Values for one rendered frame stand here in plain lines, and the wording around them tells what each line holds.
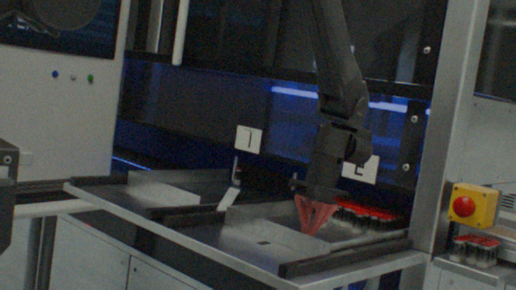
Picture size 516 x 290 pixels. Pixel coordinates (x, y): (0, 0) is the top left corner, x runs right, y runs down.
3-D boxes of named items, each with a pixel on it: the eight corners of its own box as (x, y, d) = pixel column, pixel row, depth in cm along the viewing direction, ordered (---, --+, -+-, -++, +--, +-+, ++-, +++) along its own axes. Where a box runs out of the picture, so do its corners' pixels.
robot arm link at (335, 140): (314, 118, 104) (339, 122, 100) (335, 125, 109) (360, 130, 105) (304, 155, 104) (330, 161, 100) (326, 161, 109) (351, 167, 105)
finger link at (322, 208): (336, 246, 105) (349, 196, 105) (313, 244, 100) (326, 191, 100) (307, 235, 110) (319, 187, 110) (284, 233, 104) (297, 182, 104)
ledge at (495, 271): (460, 256, 125) (462, 248, 125) (522, 275, 116) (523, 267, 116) (432, 265, 114) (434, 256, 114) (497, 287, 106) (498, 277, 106)
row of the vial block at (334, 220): (319, 217, 134) (322, 197, 134) (387, 238, 122) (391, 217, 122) (314, 217, 132) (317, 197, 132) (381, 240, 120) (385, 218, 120)
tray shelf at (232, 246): (214, 183, 168) (215, 176, 168) (439, 257, 122) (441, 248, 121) (62, 189, 132) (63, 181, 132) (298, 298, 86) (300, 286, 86)
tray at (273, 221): (323, 211, 142) (326, 197, 142) (420, 242, 125) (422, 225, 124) (224, 222, 117) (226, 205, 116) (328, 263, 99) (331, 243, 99)
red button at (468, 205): (456, 213, 111) (460, 192, 111) (476, 218, 109) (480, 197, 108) (448, 214, 109) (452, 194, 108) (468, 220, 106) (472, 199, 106)
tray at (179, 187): (227, 180, 164) (229, 168, 164) (298, 203, 147) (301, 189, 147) (126, 184, 139) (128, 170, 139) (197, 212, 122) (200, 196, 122)
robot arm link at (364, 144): (322, 84, 105) (359, 95, 99) (355, 99, 114) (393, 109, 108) (301, 147, 106) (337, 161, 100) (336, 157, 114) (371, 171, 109)
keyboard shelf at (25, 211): (88, 184, 181) (89, 176, 180) (151, 205, 165) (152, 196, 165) (-56, 195, 143) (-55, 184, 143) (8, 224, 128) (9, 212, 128)
